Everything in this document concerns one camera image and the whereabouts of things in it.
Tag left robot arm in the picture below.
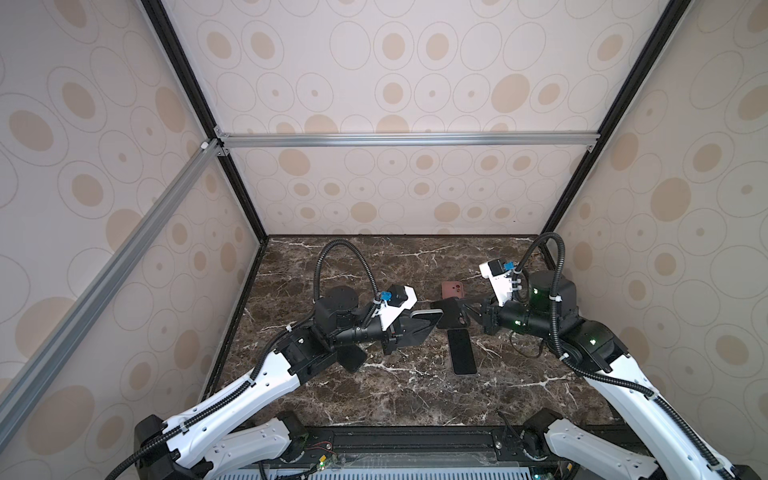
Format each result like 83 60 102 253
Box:
108 285 433 479

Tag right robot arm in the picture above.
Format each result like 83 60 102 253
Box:
456 264 758 479

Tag left black corrugated cable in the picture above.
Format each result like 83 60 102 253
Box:
104 238 380 480

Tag diagonal aluminium rail left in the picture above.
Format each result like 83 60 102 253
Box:
1 138 222 449

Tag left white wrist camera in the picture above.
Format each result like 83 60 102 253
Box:
371 285 417 332

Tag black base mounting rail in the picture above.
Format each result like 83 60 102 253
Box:
155 424 676 480

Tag black frame post right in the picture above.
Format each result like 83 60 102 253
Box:
541 0 692 234

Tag horizontal aluminium rail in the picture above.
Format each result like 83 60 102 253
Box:
222 131 600 148

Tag black frame post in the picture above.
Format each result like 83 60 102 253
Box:
140 0 269 243
541 0 692 234

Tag black phone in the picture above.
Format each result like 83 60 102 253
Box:
397 309 444 348
336 345 367 373

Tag black phone case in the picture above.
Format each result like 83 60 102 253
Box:
430 297 470 330

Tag black frame post left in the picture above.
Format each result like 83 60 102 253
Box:
140 0 269 243

